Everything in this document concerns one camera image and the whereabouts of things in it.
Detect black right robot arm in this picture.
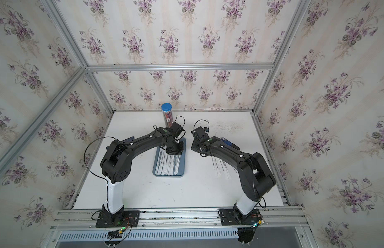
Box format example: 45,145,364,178
191,127,276,218

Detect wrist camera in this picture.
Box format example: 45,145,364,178
192,127,210,141
169,122,185,139

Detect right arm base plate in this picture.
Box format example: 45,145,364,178
218,207,264,227

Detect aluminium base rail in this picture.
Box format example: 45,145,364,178
41,207,318,248

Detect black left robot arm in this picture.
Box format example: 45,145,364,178
100,123,185,217

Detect vented metal strip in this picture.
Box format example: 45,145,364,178
58,228,239,242

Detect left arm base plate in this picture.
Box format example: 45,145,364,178
95,208,140,228

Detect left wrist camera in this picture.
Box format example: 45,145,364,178
169,122,185,139

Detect blue storage tray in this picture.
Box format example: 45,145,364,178
152,138,186,178

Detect pencil tube with blue lid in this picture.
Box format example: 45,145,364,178
161,103,174,128

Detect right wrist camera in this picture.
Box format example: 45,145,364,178
192,127,210,141

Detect straw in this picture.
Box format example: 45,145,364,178
216,159,231,180
164,155,172,175
159,153,164,175
154,151,162,175
173,155,181,175
161,153,168,175
211,157,222,177
170,155,178,176
168,155,175,176

